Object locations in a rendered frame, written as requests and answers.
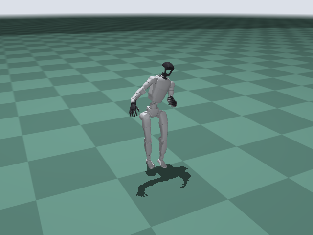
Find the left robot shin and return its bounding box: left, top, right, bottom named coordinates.
left=159, top=141, right=167, bottom=161

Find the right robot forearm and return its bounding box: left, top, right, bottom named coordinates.
left=131, top=87, right=143, bottom=103

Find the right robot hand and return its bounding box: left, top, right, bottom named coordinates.
left=129, top=100, right=139, bottom=116

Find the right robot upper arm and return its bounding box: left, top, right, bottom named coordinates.
left=140, top=76, right=158, bottom=95

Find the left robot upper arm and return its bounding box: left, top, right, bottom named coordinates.
left=167, top=81, right=175, bottom=101

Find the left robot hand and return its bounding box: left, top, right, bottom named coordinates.
left=168, top=96, right=177, bottom=107

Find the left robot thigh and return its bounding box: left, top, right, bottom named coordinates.
left=157, top=110, right=168, bottom=144

